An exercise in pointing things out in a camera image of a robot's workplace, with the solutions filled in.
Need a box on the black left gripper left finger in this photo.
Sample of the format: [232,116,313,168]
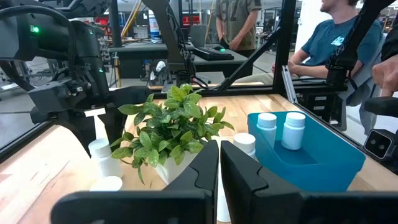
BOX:
[51,139,220,224]

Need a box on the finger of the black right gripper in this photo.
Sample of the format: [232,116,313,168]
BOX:
[67,117,96,156]
[105,105,127,143]

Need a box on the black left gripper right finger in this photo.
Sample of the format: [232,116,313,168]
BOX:
[220,140,398,224]

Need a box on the teal plastic basket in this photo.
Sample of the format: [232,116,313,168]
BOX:
[247,111,367,193]

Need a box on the green plant in white pot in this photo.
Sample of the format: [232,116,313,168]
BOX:
[110,83,236,186]

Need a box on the black desk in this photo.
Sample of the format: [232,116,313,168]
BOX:
[107,40,249,78]

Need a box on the black pole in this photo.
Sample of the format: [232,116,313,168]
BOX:
[108,0,123,47]

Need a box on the white container with blue label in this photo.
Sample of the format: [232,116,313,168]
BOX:
[148,9,161,40]

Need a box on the yellow slanted pole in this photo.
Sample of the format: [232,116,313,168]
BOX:
[119,0,142,38]

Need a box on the black drawer unit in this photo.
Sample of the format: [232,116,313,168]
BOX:
[295,90,348,131]

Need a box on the black keyboard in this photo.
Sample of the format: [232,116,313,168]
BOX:
[192,46,235,62]

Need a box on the silver aluminium bar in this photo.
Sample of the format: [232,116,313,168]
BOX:
[281,64,300,104]

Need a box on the person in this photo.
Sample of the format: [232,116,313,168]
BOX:
[234,0,386,85]
[214,0,264,58]
[371,23,398,98]

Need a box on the black table-level camera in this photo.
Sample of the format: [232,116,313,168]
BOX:
[363,129,398,162]

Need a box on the black aluminium table frame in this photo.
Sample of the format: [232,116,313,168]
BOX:
[0,0,398,175]

